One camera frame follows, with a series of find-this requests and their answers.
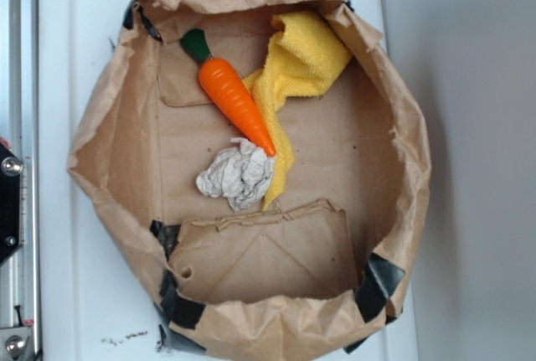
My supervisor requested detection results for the white paper ball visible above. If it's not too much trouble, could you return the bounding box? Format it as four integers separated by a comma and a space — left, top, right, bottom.
195, 137, 277, 212

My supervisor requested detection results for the orange plastic toy carrot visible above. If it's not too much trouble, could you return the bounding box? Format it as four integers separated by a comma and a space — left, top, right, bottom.
180, 28, 276, 157

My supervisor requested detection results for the yellow microfiber cloth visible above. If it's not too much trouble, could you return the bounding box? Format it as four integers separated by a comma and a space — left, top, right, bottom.
243, 11, 353, 210

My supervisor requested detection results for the brown paper bag tray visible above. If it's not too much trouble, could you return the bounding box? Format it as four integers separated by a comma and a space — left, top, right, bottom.
68, 0, 431, 360

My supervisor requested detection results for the white plastic tray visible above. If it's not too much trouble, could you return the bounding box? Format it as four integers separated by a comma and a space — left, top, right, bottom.
39, 0, 430, 360

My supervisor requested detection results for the metal rail frame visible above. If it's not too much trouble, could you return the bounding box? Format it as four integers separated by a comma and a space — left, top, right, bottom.
1, 0, 44, 360

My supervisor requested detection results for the black mounting bracket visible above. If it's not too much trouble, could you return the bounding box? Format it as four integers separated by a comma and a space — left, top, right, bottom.
0, 137, 23, 266

